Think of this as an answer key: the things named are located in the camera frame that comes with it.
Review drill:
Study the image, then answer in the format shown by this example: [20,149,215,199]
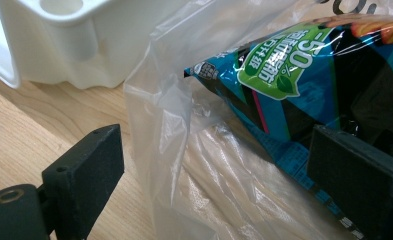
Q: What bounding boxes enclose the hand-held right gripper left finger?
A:
[41,124,125,240]

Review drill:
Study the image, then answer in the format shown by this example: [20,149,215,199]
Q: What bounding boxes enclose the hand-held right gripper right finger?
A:
[306,125,393,240]

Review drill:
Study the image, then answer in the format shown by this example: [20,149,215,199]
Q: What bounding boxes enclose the clear plastic bag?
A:
[123,0,393,240]

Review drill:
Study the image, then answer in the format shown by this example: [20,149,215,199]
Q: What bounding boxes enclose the blue potato chips packet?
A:
[183,14,393,240]

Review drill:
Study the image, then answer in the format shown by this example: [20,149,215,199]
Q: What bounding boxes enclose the white plastic bin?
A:
[0,0,198,90]

